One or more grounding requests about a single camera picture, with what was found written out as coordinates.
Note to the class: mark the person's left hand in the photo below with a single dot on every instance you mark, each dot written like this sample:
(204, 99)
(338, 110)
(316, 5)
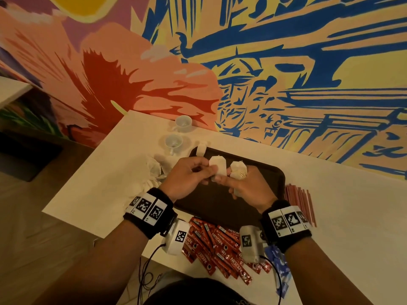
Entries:
(184, 178)

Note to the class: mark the person's right hand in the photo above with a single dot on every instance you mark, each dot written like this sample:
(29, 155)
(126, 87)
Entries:
(254, 190)

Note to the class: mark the pile of white tea bags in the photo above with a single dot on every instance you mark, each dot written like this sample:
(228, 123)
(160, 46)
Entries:
(149, 178)

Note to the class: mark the dark brown tray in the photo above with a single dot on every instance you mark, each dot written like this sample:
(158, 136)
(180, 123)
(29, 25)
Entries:
(210, 206)

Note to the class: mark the pile of red Nescafe sachets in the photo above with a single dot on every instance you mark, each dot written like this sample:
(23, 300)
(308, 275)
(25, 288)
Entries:
(216, 244)

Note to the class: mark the pile of blue sachets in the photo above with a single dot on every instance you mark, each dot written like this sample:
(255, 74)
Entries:
(278, 270)

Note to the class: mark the person's left forearm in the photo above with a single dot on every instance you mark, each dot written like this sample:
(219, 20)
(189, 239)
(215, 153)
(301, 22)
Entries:
(95, 270)

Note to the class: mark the person's right forearm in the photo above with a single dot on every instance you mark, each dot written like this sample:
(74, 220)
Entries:
(324, 276)

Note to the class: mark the person's black shirt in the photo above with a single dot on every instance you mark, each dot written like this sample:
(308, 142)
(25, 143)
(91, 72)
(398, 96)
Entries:
(197, 292)

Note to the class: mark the small white cup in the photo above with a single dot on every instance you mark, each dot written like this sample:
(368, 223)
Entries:
(184, 123)
(173, 144)

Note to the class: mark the black marker wristband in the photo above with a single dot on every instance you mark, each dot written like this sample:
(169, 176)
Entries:
(149, 209)
(287, 222)

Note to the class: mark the white side table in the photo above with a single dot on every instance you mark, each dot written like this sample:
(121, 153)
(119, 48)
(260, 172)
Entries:
(13, 90)

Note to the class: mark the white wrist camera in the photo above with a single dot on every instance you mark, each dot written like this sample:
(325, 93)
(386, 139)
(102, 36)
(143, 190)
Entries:
(177, 237)
(251, 243)

